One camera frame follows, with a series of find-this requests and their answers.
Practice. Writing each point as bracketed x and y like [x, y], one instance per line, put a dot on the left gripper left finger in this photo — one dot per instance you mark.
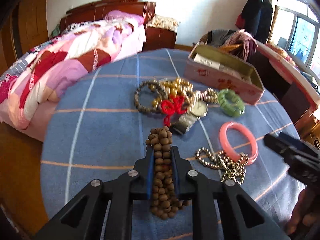
[103, 209]

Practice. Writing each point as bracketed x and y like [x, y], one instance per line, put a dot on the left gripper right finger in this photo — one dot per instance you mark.
[220, 208]

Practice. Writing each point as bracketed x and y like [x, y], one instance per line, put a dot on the pink bangle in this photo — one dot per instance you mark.
[234, 136]

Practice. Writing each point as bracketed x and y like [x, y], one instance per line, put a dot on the green jade bangle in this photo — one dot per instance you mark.
[230, 103]

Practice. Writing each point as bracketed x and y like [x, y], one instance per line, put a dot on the silver wristwatch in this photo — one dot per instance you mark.
[187, 120]

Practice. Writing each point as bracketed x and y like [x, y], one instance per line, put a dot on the red knot coin charm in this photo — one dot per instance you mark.
[175, 105]

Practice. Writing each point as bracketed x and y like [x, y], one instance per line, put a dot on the person's right hand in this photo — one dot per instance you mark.
[306, 211]

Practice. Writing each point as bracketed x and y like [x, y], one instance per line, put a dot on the dark wooden desk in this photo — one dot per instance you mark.
[294, 92]

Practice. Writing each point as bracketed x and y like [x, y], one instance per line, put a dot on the blue plaid tablecloth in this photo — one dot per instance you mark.
[97, 133]

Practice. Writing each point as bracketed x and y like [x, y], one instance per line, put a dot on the floral pillow on desk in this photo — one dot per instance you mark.
[282, 53]

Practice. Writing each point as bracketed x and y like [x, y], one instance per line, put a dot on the pink purple clothes on chair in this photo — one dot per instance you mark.
[249, 44]

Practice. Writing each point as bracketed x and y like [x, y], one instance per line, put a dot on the window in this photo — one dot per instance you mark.
[296, 30]

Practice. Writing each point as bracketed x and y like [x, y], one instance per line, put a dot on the pink metal tin box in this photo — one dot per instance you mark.
[249, 92]

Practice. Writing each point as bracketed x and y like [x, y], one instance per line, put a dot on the printed paper in tin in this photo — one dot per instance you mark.
[221, 67]

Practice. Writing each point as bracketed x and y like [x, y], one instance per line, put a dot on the bed with patchwork quilt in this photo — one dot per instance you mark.
[32, 87]

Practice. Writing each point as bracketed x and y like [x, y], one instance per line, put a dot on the grey garment on chair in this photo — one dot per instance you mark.
[218, 37]

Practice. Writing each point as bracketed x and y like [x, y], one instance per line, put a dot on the wicker chair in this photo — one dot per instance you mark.
[227, 49]

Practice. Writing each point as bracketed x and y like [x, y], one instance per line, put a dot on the dark coats on rack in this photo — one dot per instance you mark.
[256, 18]

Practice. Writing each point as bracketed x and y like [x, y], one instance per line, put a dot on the dark wooden nightstand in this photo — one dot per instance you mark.
[157, 38]

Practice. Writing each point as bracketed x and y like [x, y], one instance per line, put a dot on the floral cushion on nightstand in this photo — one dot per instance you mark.
[162, 22]

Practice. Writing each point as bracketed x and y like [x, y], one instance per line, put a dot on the purple pillow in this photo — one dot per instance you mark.
[117, 14]

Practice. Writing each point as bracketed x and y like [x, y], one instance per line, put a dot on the wooden headboard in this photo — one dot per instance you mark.
[97, 10]

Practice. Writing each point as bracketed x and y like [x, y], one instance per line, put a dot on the wooden wardrobe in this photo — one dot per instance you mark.
[24, 28]

